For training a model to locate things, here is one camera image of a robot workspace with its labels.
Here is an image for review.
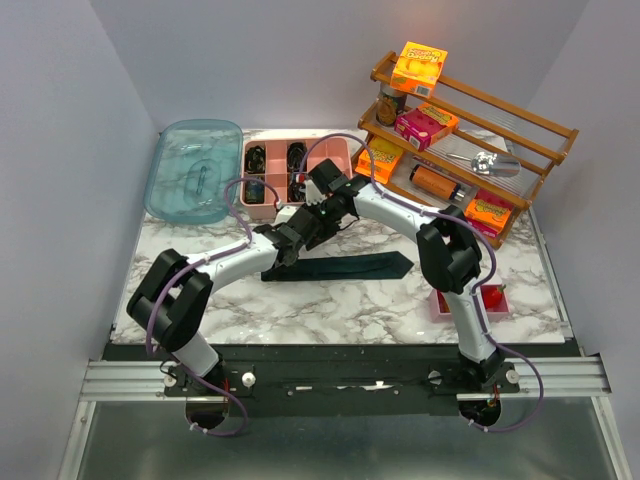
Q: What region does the dark green tie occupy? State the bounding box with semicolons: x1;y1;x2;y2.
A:
261;251;414;282

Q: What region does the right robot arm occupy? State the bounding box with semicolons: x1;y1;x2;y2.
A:
304;159;497;392

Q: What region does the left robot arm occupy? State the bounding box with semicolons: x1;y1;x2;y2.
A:
126;207;321;395

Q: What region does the rolled patterned tie front-middle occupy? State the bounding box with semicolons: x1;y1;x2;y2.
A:
287;173;306;203

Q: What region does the rolled dark tie front-left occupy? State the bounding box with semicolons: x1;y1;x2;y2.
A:
244;180;265;204

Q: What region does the pink divided organizer box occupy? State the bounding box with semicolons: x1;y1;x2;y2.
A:
240;137;352;221

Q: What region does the rolled black tie back-middle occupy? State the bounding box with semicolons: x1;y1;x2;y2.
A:
286;142;307;172

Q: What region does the rolled black tie back-left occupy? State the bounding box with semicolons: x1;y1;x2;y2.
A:
244;145;266;174

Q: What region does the orange sponge box lower left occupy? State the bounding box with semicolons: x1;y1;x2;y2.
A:
355;136;404;185

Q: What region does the orange sponge box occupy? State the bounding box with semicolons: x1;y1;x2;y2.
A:
355;136;404;185
465;189;514;238
390;42;448;99

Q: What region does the orange cylindrical bottle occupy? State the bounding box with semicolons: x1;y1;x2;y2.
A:
409;165;467;202

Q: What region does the blue transparent lid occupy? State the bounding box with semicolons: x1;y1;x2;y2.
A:
144;119;244;225

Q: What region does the pink sponge box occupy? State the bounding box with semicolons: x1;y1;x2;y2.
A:
394;103;459;151

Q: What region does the dark tin can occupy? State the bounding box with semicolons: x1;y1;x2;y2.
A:
376;83;407;127

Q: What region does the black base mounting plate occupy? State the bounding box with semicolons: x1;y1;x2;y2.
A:
101;341;584;423

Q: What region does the orange sponge box lower right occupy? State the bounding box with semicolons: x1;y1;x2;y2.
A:
465;189;514;238

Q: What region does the orange sponge box top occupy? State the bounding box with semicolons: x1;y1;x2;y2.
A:
390;42;448;99

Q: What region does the metal scoop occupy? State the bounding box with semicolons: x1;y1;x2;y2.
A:
446;151;521;178

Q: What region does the wooden three-tier shelf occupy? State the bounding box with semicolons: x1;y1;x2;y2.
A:
358;75;579;248

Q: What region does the red toy pepper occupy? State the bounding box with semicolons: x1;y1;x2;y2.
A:
482;284;506;309

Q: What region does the small pink tray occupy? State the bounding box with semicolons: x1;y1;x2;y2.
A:
428;284;510;323

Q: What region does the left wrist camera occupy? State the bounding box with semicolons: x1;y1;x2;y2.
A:
273;205;298;225

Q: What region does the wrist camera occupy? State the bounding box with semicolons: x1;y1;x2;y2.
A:
294;173;326;206
273;205;298;225

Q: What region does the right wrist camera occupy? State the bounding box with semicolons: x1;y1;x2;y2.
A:
294;173;326;206

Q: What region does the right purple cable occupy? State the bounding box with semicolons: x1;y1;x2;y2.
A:
294;133;545;434

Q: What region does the aluminium frame rail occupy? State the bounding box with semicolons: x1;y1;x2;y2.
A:
80;357;611;402

